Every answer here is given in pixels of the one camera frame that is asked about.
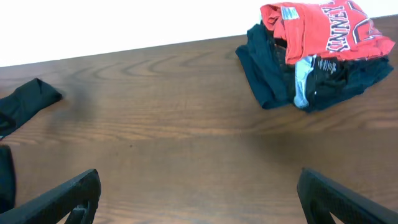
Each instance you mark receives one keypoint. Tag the black t-shirt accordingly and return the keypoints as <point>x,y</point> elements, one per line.
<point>16,109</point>

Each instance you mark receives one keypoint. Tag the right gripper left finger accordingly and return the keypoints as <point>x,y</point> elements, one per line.
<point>77,199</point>

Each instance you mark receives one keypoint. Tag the folded blue denim garment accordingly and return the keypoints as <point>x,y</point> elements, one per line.
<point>311,84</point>

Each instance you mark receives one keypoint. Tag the red orange t-shirt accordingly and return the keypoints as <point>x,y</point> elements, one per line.
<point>339,29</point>

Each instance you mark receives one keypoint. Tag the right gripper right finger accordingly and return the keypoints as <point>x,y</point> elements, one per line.
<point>322,199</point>

